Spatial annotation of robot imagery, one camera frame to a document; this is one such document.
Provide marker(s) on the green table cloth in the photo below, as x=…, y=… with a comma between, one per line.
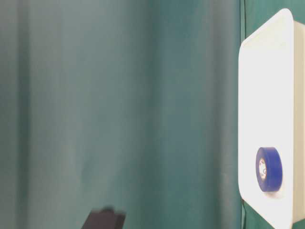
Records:
x=124, y=105

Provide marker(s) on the blue tape roll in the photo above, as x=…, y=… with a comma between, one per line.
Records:
x=269, y=170

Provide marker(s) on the white plastic case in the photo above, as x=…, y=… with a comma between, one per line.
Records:
x=271, y=113

